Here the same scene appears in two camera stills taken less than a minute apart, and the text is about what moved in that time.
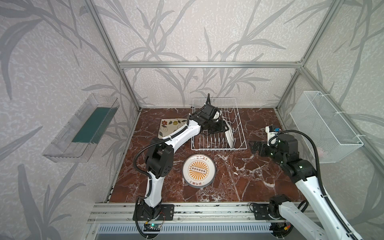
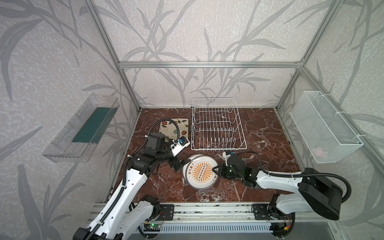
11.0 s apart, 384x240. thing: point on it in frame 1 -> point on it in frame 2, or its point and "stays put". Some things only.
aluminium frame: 366,144 stays put
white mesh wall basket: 332,138 stays put
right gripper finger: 256,151 -> 219,175
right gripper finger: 254,144 -> 213,169
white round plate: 229,136 -> 199,174
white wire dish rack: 218,140 stays put
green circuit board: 152,227 stays put
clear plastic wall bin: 77,139 stays put
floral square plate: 168,126 stays put
